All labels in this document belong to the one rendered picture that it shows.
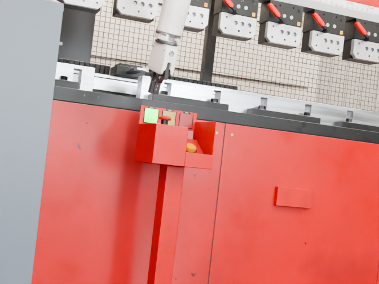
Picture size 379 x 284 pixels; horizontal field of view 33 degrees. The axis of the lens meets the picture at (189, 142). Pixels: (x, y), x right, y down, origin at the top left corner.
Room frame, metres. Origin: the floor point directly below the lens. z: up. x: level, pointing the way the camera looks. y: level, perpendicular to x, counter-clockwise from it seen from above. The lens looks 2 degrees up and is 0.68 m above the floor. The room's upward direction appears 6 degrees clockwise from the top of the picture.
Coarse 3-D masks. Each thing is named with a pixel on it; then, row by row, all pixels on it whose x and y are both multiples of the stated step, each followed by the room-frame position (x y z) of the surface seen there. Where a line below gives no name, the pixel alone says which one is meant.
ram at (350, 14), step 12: (264, 0) 2.47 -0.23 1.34; (276, 0) 2.46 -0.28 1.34; (288, 0) 2.48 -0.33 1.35; (300, 0) 2.50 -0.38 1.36; (348, 0) 2.58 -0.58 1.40; (360, 0) 2.60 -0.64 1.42; (372, 0) 2.62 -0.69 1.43; (336, 12) 2.56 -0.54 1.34; (348, 12) 2.58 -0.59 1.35; (360, 12) 2.60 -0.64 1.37
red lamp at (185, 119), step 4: (180, 116) 2.08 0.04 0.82; (184, 116) 2.09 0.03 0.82; (188, 116) 2.09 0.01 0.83; (192, 116) 2.10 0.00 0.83; (180, 120) 2.08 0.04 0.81; (184, 120) 2.09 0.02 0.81; (188, 120) 2.09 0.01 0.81; (180, 124) 2.08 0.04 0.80; (184, 124) 2.09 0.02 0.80; (188, 124) 2.09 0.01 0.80
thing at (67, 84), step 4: (56, 80) 2.13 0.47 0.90; (60, 80) 2.14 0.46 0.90; (64, 80) 2.14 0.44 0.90; (56, 84) 2.13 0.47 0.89; (60, 84) 2.14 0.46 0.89; (64, 84) 2.14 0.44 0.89; (68, 84) 2.15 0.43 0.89; (72, 84) 2.15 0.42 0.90; (76, 84) 2.16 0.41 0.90; (76, 88) 2.16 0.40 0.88
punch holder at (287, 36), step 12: (264, 12) 2.49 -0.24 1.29; (288, 12) 2.48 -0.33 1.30; (300, 12) 2.50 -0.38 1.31; (264, 24) 2.49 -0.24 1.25; (276, 24) 2.46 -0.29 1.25; (288, 24) 2.48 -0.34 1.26; (300, 24) 2.50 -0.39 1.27; (264, 36) 2.48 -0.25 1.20; (276, 36) 2.46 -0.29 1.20; (288, 36) 2.48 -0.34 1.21; (300, 36) 2.50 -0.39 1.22; (288, 48) 2.55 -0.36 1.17
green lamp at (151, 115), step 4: (148, 108) 2.03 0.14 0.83; (148, 112) 2.03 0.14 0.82; (152, 112) 2.04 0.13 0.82; (156, 112) 2.05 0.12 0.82; (144, 116) 2.03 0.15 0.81; (148, 116) 2.03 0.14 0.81; (152, 116) 2.04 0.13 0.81; (156, 116) 2.05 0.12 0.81; (144, 120) 2.03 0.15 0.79; (148, 120) 2.04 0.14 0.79; (152, 120) 2.04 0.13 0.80; (156, 120) 2.05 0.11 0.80
